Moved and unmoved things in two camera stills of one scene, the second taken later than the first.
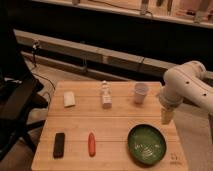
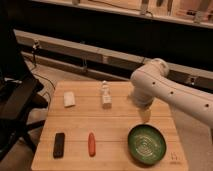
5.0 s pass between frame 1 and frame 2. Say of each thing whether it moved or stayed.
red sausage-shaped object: stayed
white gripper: moved
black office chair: stayed
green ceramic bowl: stayed
